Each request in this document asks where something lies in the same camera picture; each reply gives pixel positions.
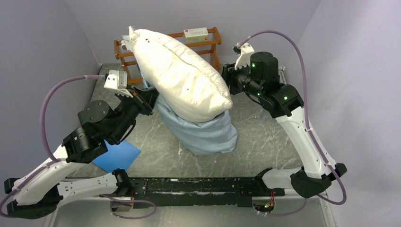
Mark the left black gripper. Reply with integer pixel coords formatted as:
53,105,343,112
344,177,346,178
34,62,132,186
111,83,163,143

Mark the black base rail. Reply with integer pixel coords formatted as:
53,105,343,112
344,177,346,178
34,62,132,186
126,177,285,208

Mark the white box with red label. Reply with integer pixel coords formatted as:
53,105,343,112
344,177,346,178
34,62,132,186
183,27,209,43

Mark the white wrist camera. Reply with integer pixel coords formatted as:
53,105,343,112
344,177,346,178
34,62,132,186
233,43,255,70
103,70,133,97

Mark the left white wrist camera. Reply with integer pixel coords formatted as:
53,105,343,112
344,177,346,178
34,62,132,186
103,70,133,97

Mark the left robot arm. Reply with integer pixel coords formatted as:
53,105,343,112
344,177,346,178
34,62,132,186
3,86,158,219

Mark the wooden shelf rack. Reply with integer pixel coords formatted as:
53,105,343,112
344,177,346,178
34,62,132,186
113,27,222,84

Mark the aluminium table edge rail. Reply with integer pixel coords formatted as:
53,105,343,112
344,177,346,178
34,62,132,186
278,67,287,84

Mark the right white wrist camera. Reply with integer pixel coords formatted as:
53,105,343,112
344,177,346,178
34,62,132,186
233,43,255,70

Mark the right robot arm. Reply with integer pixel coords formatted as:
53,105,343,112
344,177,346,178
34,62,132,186
221,52,347,198

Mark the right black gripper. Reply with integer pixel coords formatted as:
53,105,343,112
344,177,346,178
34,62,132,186
214,59,263,98

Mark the light blue pillowcase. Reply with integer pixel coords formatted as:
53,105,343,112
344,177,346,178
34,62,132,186
142,73,237,155

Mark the white pillow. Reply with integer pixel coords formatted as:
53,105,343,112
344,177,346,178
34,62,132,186
123,26,233,123

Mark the blue flat board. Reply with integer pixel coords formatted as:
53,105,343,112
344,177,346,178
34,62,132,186
92,141,141,173

